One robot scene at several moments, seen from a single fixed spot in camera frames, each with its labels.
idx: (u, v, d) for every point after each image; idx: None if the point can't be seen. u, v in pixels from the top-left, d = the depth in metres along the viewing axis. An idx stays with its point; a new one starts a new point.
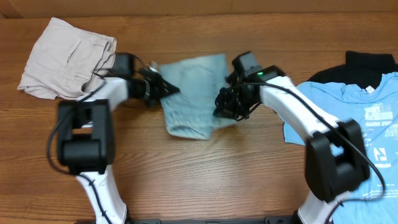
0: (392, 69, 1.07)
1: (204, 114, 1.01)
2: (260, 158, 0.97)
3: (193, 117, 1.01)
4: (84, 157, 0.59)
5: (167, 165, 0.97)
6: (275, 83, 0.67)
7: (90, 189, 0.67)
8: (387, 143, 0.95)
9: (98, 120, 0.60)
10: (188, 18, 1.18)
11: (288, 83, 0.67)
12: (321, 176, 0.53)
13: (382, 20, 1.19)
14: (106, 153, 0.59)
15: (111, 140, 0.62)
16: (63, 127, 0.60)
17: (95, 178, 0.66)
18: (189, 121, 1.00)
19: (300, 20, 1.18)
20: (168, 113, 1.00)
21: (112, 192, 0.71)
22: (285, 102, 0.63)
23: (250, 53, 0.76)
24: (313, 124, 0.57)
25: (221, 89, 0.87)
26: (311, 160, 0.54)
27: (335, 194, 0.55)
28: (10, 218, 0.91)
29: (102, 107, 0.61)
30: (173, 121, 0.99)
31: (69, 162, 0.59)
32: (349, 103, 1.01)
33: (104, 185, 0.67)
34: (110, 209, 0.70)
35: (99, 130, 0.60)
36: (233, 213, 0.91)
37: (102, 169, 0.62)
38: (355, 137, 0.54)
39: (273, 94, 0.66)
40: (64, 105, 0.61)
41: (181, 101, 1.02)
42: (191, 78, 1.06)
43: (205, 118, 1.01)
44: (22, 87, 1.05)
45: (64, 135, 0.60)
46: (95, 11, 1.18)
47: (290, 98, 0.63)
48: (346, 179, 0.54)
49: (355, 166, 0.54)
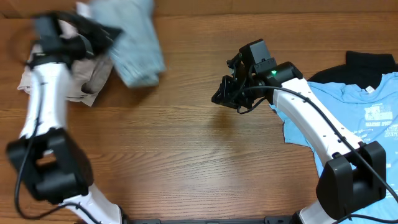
0: (391, 69, 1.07)
1: (150, 56, 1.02)
2: (260, 158, 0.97)
3: (146, 65, 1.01)
4: (62, 188, 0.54)
5: (167, 165, 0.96)
6: (290, 88, 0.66)
7: (79, 210, 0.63)
8: (387, 143, 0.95)
9: (63, 154, 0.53)
10: (188, 17, 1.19)
11: (305, 89, 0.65)
12: (337, 198, 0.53)
13: (381, 20, 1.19)
14: (84, 178, 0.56)
15: (81, 160, 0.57)
16: (27, 172, 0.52)
17: (81, 201, 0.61)
18: (143, 68, 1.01)
19: (299, 20, 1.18)
20: (122, 66, 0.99)
21: (102, 205, 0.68)
22: (301, 112, 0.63)
23: (262, 42, 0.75)
24: (333, 142, 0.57)
25: (226, 78, 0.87)
26: (328, 181, 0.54)
27: (349, 212, 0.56)
28: (10, 218, 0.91)
29: (61, 142, 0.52)
30: (131, 73, 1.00)
31: (46, 196, 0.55)
32: (349, 103, 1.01)
33: (92, 203, 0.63)
34: (104, 218, 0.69)
35: (68, 163, 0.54)
36: (233, 213, 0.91)
37: (84, 190, 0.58)
38: (377, 162, 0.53)
39: (289, 101, 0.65)
40: (15, 150, 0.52)
41: (129, 47, 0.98)
42: (128, 18, 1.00)
43: (153, 60, 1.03)
44: (22, 87, 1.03)
45: (32, 178, 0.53)
46: None
47: (308, 109, 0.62)
48: (361, 198, 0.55)
49: (372, 187, 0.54)
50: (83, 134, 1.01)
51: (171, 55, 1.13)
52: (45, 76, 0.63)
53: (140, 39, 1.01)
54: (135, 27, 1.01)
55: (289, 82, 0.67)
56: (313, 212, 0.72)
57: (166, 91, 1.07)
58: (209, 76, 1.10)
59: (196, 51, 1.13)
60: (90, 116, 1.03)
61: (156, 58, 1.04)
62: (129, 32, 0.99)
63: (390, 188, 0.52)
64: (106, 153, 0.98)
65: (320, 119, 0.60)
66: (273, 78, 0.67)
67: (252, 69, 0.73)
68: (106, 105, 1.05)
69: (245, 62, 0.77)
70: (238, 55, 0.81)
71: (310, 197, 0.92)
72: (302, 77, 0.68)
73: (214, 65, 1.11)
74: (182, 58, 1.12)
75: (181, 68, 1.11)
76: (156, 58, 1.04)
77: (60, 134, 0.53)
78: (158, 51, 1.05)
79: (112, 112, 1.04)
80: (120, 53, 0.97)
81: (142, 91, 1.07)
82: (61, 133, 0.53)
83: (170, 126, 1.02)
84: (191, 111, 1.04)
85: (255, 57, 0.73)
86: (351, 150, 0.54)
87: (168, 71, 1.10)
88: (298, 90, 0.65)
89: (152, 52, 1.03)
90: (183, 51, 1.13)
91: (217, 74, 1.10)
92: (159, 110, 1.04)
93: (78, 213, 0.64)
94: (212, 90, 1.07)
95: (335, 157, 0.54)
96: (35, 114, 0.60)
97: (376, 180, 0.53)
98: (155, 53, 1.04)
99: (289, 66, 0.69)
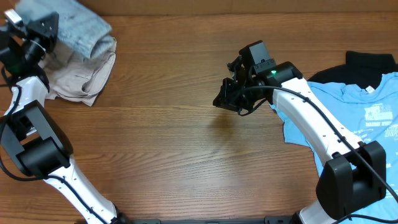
0: (392, 69, 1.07)
1: (94, 25, 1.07)
2: (260, 158, 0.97)
3: (95, 30, 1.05)
4: (46, 158, 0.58)
5: (168, 165, 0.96)
6: (290, 88, 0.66)
7: (66, 188, 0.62)
8: (387, 143, 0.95)
9: (40, 121, 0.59)
10: (188, 18, 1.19)
11: (305, 89, 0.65)
12: (337, 197, 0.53)
13: (381, 20, 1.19)
14: (63, 144, 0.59)
15: (61, 132, 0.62)
16: (8, 143, 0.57)
17: (65, 175, 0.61)
18: (95, 34, 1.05)
19: (299, 20, 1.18)
20: (74, 45, 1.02)
21: (91, 187, 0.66)
22: (301, 112, 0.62)
23: (261, 43, 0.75)
24: (333, 142, 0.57)
25: (226, 80, 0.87)
26: (328, 181, 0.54)
27: (349, 212, 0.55)
28: (10, 218, 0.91)
29: (36, 109, 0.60)
30: (86, 44, 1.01)
31: (33, 170, 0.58)
32: (349, 103, 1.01)
33: (76, 178, 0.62)
34: (96, 204, 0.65)
35: (46, 129, 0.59)
36: (233, 213, 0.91)
37: (68, 162, 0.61)
38: (376, 161, 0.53)
39: (289, 101, 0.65)
40: None
41: (71, 25, 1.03)
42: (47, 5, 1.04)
43: (101, 27, 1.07)
44: None
45: (15, 149, 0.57)
46: (96, 11, 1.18)
47: (309, 109, 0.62)
48: (361, 198, 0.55)
49: (372, 187, 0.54)
50: (83, 134, 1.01)
51: (171, 55, 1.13)
52: (20, 83, 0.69)
53: (78, 15, 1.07)
54: (68, 8, 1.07)
55: (289, 82, 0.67)
56: (313, 211, 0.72)
57: (166, 91, 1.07)
58: (209, 76, 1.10)
59: (196, 51, 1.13)
60: (90, 116, 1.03)
61: (102, 24, 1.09)
62: (63, 14, 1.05)
63: (390, 188, 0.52)
64: (106, 153, 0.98)
65: (320, 119, 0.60)
66: (273, 78, 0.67)
67: (252, 70, 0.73)
68: (106, 105, 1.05)
69: (245, 64, 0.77)
70: (238, 58, 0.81)
71: (310, 197, 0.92)
72: (302, 76, 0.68)
73: (214, 65, 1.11)
74: (182, 58, 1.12)
75: (181, 68, 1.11)
76: (102, 25, 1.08)
77: (35, 105, 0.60)
78: (99, 19, 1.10)
79: (112, 112, 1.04)
80: (65, 33, 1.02)
81: (142, 91, 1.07)
82: (36, 104, 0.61)
83: (170, 126, 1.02)
84: (191, 111, 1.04)
85: (255, 58, 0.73)
86: (351, 150, 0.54)
87: (168, 71, 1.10)
88: (298, 90, 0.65)
89: (95, 22, 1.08)
90: (184, 52, 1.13)
91: (217, 74, 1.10)
92: (159, 110, 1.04)
93: (66, 195, 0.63)
94: (212, 90, 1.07)
95: (335, 157, 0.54)
96: (15, 99, 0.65)
97: (377, 180, 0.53)
98: (97, 22, 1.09)
99: (289, 66, 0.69)
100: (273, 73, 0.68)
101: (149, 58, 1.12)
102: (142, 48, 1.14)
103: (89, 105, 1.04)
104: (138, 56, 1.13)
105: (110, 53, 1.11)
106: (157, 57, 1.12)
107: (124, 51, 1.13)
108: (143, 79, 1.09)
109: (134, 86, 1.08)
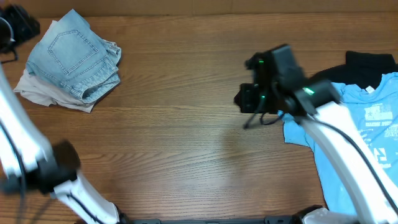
0: (391, 69, 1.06)
1: (98, 70, 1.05)
2: (260, 158, 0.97)
3: (94, 78, 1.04)
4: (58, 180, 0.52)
5: (167, 165, 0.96)
6: (328, 120, 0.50)
7: (71, 200, 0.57)
8: (387, 142, 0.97)
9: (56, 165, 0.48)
10: (188, 18, 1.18)
11: (349, 122, 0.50)
12: None
13: (381, 20, 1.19)
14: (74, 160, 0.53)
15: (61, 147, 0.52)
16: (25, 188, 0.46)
17: (71, 188, 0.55)
18: (92, 82, 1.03)
19: (300, 20, 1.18)
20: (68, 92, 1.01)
21: (94, 194, 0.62)
22: (341, 156, 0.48)
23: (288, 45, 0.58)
24: (379, 205, 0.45)
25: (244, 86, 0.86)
26: None
27: None
28: (10, 218, 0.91)
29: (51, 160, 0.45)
30: (76, 93, 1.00)
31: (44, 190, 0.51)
32: (349, 104, 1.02)
33: (84, 191, 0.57)
34: (100, 212, 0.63)
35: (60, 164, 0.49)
36: (233, 213, 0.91)
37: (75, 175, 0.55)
38: None
39: (327, 137, 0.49)
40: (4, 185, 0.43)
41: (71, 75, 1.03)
42: (60, 51, 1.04)
43: (104, 70, 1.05)
44: (17, 91, 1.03)
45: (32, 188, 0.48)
46: (95, 11, 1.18)
47: (351, 154, 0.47)
48: None
49: None
50: (83, 134, 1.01)
51: (171, 55, 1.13)
52: None
53: (83, 60, 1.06)
54: (78, 52, 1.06)
55: (326, 112, 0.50)
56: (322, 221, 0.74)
57: (166, 91, 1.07)
58: (209, 76, 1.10)
59: (196, 51, 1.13)
60: (91, 116, 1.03)
61: (107, 68, 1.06)
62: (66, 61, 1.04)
63: None
64: (106, 153, 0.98)
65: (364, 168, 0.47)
66: (307, 99, 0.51)
67: (275, 81, 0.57)
68: (106, 105, 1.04)
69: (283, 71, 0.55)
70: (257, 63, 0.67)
71: (310, 197, 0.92)
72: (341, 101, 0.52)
73: (215, 65, 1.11)
74: (183, 58, 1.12)
75: (181, 68, 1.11)
76: (106, 68, 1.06)
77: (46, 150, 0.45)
78: (106, 60, 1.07)
79: (112, 112, 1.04)
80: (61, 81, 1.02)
81: (142, 91, 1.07)
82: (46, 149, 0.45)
83: (170, 126, 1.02)
84: (191, 111, 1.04)
85: (280, 66, 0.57)
86: None
87: (168, 71, 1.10)
88: (339, 126, 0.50)
89: (100, 65, 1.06)
90: (184, 52, 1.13)
91: (217, 74, 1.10)
92: (159, 110, 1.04)
93: (73, 207, 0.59)
94: (212, 90, 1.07)
95: None
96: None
97: None
98: (102, 64, 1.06)
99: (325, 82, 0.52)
100: (310, 91, 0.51)
101: (150, 59, 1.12)
102: (142, 48, 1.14)
103: (86, 112, 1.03)
104: (138, 56, 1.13)
105: (113, 63, 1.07)
106: (157, 57, 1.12)
107: (124, 51, 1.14)
108: (143, 79, 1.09)
109: (134, 86, 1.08)
